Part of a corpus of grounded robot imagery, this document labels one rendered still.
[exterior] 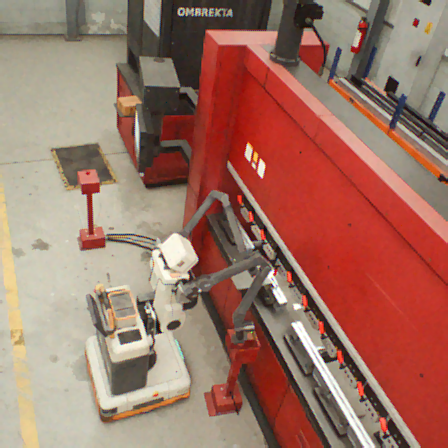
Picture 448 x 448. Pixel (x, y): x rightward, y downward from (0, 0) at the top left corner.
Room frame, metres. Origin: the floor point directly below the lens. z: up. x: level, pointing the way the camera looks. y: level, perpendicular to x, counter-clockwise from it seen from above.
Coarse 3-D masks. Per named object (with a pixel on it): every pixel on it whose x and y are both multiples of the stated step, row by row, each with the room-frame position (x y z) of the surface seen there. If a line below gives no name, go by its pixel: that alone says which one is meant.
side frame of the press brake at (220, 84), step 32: (224, 32) 3.35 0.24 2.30; (256, 32) 3.47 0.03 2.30; (224, 64) 3.14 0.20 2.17; (320, 64) 3.49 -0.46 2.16; (224, 96) 3.16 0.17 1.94; (224, 128) 3.17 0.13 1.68; (192, 160) 3.29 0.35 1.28; (224, 160) 3.19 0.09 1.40; (192, 192) 3.21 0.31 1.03; (224, 192) 3.22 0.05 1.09
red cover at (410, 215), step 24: (264, 72) 2.93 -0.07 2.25; (288, 72) 2.87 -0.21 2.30; (288, 96) 2.64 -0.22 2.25; (312, 96) 2.59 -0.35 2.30; (312, 120) 2.39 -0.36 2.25; (336, 120) 2.35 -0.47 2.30; (336, 144) 2.18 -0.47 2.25; (360, 144) 2.14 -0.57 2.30; (360, 168) 1.99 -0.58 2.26; (384, 168) 1.95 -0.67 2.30; (384, 192) 1.82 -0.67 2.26; (408, 192) 1.79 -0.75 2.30; (384, 216) 1.77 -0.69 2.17; (408, 216) 1.67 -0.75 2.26; (432, 216) 1.64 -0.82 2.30; (408, 240) 1.63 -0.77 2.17; (432, 240) 1.54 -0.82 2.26; (432, 264) 1.49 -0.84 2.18
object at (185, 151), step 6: (162, 144) 3.56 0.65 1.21; (168, 144) 3.58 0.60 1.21; (174, 144) 3.60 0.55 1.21; (180, 144) 3.62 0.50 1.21; (186, 144) 3.64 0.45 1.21; (162, 150) 3.53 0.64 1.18; (168, 150) 3.59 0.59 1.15; (174, 150) 3.60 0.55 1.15; (180, 150) 3.60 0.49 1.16; (186, 150) 3.54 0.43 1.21; (186, 156) 3.45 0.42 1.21; (186, 162) 3.46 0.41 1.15
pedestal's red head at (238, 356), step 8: (248, 336) 2.07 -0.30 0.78; (256, 336) 2.04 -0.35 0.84; (232, 344) 2.00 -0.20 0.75; (248, 344) 2.03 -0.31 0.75; (232, 352) 1.98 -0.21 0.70; (240, 352) 1.92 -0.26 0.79; (248, 352) 1.95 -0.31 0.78; (256, 352) 1.97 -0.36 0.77; (232, 360) 1.92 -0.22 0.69; (240, 360) 1.93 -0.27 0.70; (248, 360) 1.95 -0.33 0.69
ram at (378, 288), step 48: (240, 96) 3.19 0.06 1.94; (240, 144) 3.08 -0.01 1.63; (288, 144) 2.56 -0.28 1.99; (288, 192) 2.45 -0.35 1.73; (336, 192) 2.10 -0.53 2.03; (288, 240) 2.33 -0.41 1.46; (336, 240) 1.99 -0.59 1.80; (384, 240) 1.74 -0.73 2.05; (336, 288) 1.87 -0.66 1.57; (384, 288) 1.64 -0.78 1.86; (432, 288) 1.46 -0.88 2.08; (384, 336) 1.53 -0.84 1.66; (432, 336) 1.36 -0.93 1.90; (384, 384) 1.42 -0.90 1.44; (432, 384) 1.26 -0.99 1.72; (432, 432) 1.16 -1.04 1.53
